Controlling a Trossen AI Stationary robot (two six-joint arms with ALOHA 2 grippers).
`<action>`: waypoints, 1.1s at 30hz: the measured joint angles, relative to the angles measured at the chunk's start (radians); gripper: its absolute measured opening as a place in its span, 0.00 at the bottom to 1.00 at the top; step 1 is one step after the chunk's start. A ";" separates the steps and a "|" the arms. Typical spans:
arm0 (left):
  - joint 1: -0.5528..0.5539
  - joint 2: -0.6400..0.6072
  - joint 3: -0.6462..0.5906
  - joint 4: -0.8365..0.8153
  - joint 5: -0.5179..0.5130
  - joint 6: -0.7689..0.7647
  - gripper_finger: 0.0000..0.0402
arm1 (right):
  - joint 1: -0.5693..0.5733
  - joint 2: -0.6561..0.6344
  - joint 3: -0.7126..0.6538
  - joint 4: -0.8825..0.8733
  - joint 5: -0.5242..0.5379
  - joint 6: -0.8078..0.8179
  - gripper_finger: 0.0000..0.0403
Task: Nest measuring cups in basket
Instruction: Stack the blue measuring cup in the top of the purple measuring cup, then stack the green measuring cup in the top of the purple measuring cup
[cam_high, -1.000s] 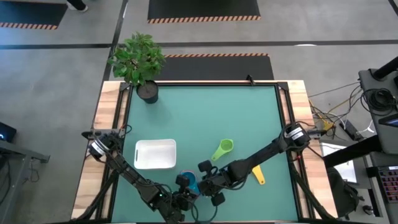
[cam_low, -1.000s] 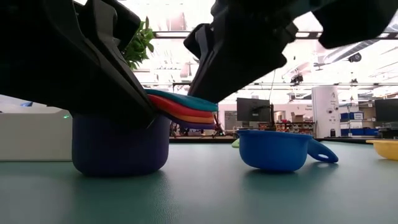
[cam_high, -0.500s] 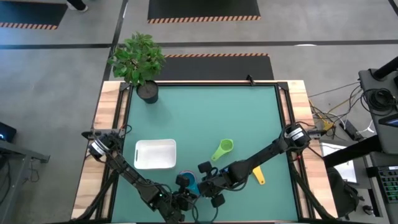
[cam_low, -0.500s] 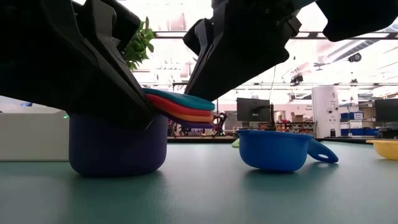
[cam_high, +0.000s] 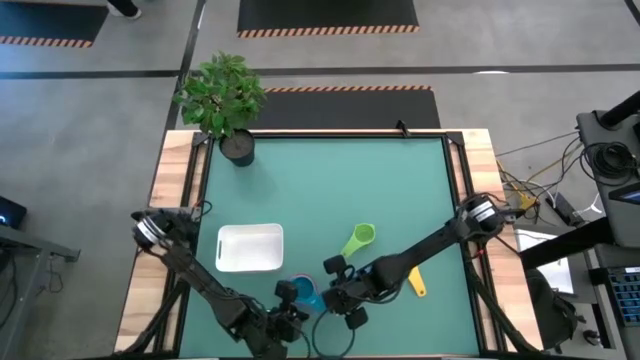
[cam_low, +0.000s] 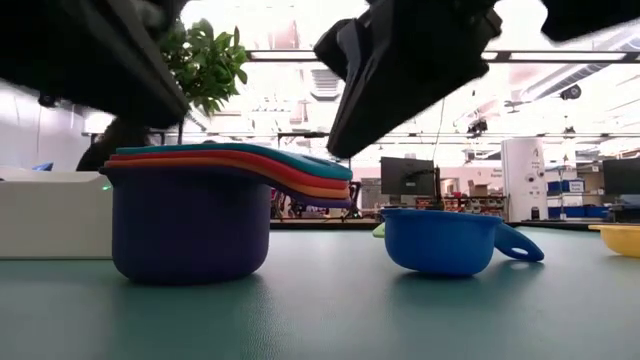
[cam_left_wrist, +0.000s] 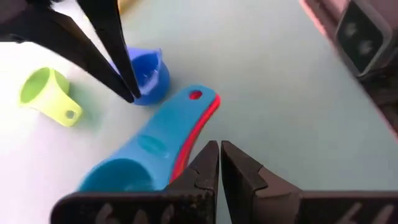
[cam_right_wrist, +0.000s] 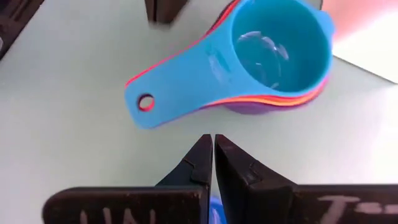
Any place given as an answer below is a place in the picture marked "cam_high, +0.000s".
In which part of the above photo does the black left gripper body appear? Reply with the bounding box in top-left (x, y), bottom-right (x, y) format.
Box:
top-left (269, 279), bottom-right (311, 347)

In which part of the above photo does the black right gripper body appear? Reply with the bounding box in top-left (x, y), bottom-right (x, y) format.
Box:
top-left (321, 254), bottom-right (389, 331)

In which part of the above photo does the teal measuring cup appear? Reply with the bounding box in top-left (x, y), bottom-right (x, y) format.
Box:
top-left (289, 274), bottom-right (327, 315)

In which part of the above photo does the green measuring cup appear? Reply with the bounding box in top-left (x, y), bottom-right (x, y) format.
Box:
top-left (340, 222), bottom-right (377, 259)

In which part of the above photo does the yellow measuring cup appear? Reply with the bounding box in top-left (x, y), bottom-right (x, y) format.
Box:
top-left (407, 266), bottom-right (428, 299)

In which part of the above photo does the white plastic basket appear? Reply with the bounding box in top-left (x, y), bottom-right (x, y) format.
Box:
top-left (214, 222), bottom-right (285, 274)

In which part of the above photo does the green table mat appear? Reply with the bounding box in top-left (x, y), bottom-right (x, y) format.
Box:
top-left (178, 137), bottom-right (481, 357)

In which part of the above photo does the black plant pot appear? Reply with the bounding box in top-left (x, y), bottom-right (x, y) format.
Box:
top-left (218, 128), bottom-right (256, 168)

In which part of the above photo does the black floor mat striped edge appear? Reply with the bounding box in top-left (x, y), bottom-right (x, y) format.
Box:
top-left (249, 84), bottom-right (442, 130)
top-left (0, 0), bottom-right (111, 49)
top-left (236, 0), bottom-right (420, 40)

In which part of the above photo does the black backpack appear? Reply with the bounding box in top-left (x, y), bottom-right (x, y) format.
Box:
top-left (524, 268), bottom-right (586, 351)

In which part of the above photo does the white paper sheet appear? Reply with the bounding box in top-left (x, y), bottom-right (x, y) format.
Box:
top-left (513, 228), bottom-right (576, 295)

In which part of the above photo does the black desk bar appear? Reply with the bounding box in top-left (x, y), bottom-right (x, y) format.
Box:
top-left (519, 217), bottom-right (616, 271)

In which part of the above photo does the black power strip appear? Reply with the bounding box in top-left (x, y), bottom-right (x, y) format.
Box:
top-left (544, 192), bottom-right (581, 227)

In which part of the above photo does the green leafy plant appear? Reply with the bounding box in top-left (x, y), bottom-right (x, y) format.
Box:
top-left (173, 49), bottom-right (268, 140)

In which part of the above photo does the gray desk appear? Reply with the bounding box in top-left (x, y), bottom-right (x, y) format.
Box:
top-left (0, 224), bottom-right (81, 360)

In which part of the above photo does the backlit keyboard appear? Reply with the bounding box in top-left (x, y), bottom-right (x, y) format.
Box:
top-left (607, 265), bottom-right (640, 329)

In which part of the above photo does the gray equipment cart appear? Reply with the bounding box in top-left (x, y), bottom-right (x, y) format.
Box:
top-left (574, 89), bottom-right (640, 251)

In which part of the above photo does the laptop with blue screen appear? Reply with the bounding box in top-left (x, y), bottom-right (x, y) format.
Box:
top-left (607, 182), bottom-right (640, 206)

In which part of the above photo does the black monitor with blue light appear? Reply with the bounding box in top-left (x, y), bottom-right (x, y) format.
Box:
top-left (0, 195), bottom-right (29, 230)

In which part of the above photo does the person's foot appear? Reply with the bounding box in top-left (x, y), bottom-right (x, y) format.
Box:
top-left (106, 0), bottom-right (143, 21)

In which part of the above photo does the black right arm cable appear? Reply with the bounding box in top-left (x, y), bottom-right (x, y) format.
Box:
top-left (311, 308), bottom-right (357, 360)

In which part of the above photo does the black table frame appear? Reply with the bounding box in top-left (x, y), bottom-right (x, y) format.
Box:
top-left (117, 129), bottom-right (544, 360)

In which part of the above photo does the coiled black cable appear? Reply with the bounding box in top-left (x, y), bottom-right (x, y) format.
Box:
top-left (582, 141), bottom-right (639, 187)

